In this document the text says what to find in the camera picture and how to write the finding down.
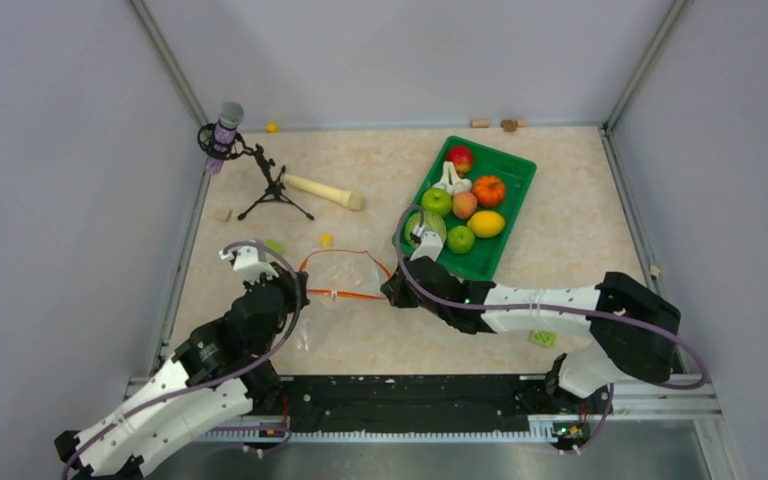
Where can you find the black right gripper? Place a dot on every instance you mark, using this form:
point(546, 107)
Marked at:
point(396, 290)

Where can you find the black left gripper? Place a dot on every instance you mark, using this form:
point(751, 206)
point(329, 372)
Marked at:
point(287, 279)

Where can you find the green cabbage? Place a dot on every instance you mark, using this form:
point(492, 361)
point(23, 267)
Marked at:
point(432, 221)

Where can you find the clear zip bag orange zipper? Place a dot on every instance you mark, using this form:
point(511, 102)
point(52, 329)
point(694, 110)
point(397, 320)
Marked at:
point(340, 283)

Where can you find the green plastic tray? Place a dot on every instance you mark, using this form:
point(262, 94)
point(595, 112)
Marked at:
point(481, 262)

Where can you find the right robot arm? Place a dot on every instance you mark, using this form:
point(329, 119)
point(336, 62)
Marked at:
point(630, 329)

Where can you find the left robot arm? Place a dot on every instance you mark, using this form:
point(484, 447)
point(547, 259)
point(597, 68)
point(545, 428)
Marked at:
point(223, 369)

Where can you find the green lime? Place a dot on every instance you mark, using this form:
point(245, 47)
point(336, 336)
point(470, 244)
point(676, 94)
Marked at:
point(460, 240)

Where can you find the green apple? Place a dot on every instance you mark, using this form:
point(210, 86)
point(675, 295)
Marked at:
point(437, 200)

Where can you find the yellow lemon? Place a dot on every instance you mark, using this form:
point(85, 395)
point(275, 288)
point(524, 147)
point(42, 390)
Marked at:
point(486, 224)

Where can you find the peach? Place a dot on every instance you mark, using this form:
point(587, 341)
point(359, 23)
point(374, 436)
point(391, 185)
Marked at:
point(464, 205)

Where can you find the light green block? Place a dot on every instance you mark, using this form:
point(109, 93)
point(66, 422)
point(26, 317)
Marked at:
point(275, 246)

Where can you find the white garlic bulbs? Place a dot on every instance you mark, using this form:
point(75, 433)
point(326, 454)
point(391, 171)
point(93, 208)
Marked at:
point(451, 182)

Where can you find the cream toy microphone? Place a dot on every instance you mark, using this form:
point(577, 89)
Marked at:
point(349, 199)

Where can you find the orange mini pumpkin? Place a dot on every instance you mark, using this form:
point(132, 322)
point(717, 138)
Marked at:
point(490, 191)

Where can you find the yellow block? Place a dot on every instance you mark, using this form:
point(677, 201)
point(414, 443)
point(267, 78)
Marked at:
point(326, 241)

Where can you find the small wooden block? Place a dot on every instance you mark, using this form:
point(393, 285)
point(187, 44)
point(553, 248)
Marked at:
point(223, 215)

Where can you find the red apple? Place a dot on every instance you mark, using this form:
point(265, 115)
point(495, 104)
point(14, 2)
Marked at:
point(462, 158)

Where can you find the green toy brick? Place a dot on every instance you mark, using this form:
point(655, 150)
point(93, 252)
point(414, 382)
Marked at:
point(544, 339)

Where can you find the cork piece left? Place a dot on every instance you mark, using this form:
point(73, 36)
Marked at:
point(480, 123)

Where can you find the brown cork piece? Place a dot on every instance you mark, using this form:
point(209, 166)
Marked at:
point(509, 125)

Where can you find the purple microphone on tripod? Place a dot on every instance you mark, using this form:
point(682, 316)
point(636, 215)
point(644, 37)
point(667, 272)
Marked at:
point(223, 143)

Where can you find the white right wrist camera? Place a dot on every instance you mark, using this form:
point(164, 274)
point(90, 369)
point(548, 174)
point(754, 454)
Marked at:
point(429, 244)

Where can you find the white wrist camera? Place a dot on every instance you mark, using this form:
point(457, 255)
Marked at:
point(250, 263)
point(429, 244)

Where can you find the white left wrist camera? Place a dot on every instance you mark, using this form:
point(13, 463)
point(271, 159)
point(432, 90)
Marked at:
point(250, 263)

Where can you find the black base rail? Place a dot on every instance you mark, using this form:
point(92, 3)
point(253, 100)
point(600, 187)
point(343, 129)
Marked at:
point(413, 404)

